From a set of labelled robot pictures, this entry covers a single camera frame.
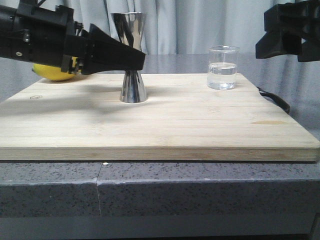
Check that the small glass beaker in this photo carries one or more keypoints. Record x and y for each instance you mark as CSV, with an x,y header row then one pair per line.
x,y
222,67

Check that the steel double jigger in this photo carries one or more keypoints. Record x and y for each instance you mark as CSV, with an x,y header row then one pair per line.
x,y
130,27

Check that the grey curtain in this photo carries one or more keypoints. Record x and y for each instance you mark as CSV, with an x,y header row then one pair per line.
x,y
179,26

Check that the yellow lemon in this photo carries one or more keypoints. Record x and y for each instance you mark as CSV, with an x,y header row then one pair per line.
x,y
51,72

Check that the wooden cutting board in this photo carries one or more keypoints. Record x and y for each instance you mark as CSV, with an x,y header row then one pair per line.
x,y
182,120

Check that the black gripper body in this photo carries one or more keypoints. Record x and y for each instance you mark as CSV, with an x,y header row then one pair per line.
x,y
30,33
303,36

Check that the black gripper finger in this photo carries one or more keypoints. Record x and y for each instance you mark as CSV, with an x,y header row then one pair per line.
x,y
283,26
104,53

